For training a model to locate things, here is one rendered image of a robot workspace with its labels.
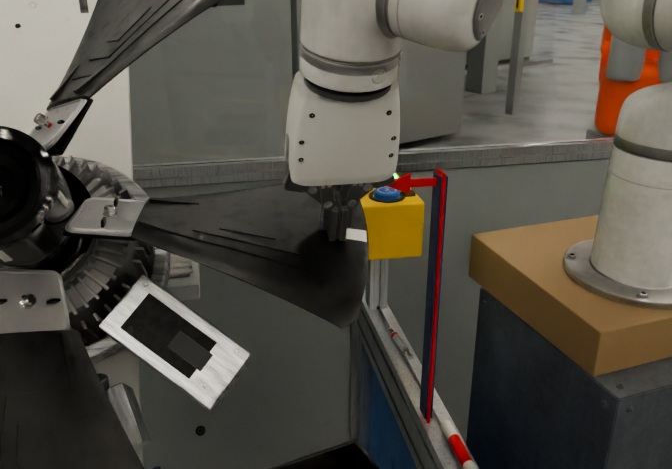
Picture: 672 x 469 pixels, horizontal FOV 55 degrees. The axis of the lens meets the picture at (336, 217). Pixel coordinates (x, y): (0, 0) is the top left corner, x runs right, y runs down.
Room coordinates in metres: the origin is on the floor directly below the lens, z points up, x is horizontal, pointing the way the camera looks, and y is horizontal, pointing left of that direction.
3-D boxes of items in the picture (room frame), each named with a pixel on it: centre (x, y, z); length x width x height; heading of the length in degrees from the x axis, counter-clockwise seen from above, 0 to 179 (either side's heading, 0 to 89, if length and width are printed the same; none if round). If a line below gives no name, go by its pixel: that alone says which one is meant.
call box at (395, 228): (0.97, -0.07, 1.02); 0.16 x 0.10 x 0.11; 11
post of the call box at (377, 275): (0.97, -0.07, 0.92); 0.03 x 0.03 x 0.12; 11
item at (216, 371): (0.65, 0.18, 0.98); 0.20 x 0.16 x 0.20; 11
